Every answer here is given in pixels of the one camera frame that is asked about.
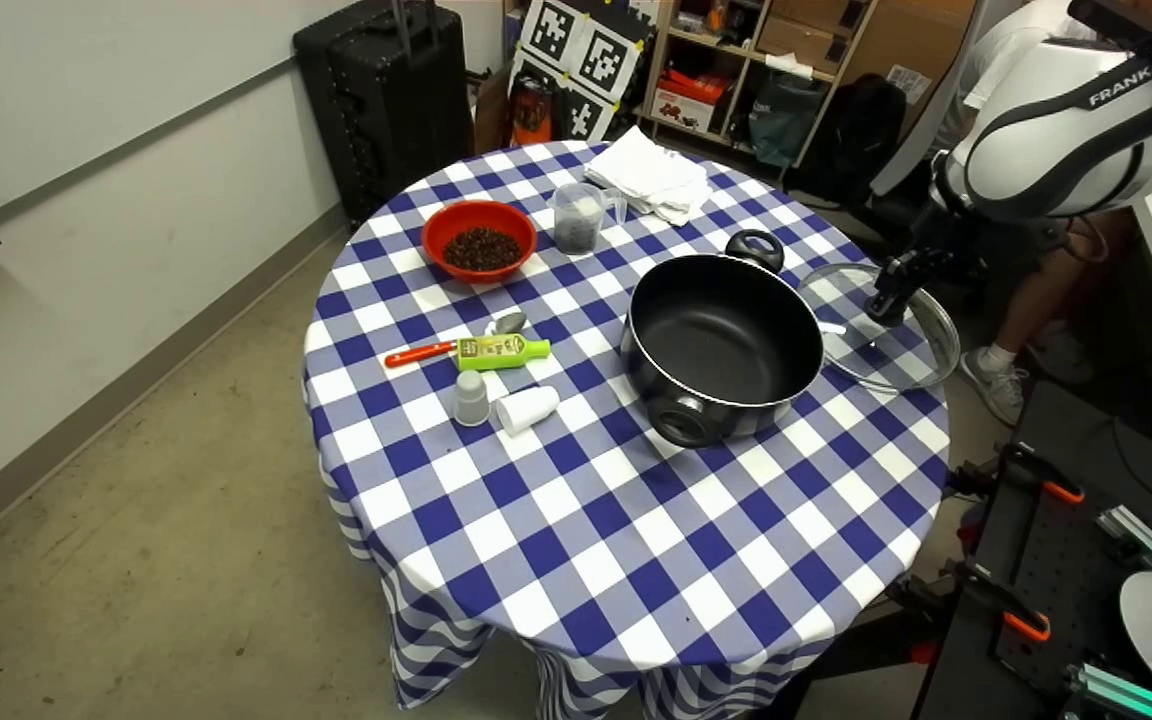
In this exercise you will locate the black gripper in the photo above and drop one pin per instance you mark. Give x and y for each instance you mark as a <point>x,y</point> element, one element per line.
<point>943,250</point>

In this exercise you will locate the glass pot lid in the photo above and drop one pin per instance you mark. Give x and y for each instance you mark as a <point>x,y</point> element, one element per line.
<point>919,349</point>

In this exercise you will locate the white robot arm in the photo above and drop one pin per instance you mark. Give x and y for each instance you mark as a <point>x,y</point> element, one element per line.
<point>1054,123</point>

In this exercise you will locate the black cooking pot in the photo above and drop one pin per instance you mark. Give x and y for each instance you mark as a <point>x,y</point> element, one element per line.
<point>717,349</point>

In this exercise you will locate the seated person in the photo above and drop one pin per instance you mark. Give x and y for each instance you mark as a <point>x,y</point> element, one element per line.
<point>1039,309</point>

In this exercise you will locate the wooden shelf unit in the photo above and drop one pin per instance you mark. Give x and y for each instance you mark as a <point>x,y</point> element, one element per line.
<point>757,77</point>

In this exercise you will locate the folded white towels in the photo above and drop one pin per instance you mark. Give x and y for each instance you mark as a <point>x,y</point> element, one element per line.
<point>649,176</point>

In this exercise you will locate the black equipment stand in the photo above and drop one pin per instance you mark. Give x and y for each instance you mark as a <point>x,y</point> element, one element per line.
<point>1056,557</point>

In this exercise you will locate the clear plastic measuring cup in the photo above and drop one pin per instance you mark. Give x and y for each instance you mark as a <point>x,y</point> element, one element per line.
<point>580,212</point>

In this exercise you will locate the blue white checkered tablecloth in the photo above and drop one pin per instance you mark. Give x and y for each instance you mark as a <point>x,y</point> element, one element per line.
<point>699,580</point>

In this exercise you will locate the fiducial marker board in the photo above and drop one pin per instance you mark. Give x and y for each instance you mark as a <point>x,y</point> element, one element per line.
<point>580,58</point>

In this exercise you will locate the metal spoon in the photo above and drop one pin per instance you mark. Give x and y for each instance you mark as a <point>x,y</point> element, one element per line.
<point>511,321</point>

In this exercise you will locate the red bowl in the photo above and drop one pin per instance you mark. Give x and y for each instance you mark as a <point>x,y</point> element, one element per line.
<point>478,240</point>

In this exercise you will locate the small white bottle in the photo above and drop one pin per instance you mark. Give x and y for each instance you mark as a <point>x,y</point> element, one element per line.
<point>469,404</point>

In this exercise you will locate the black speaker box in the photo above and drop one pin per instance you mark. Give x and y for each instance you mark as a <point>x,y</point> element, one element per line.
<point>390,98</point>

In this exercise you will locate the orange handled clamp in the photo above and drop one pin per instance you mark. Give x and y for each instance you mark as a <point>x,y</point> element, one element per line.
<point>1039,475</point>

